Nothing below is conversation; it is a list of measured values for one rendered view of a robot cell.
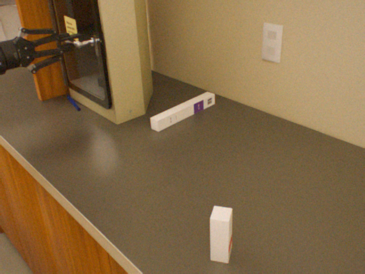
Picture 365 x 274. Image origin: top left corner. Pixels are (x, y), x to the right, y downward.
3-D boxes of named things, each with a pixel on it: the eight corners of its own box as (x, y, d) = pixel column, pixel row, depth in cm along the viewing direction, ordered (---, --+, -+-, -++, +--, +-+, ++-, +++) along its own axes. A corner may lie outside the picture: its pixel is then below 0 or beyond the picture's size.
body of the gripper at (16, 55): (9, 75, 106) (43, 67, 111) (0, 43, 102) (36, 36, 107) (0, 68, 111) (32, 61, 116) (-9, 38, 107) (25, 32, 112)
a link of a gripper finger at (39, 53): (25, 54, 108) (26, 59, 109) (64, 49, 115) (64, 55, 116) (20, 52, 111) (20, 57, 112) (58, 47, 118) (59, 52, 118)
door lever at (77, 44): (80, 41, 122) (78, 32, 121) (95, 47, 116) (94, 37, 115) (64, 44, 119) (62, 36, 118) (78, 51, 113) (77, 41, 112)
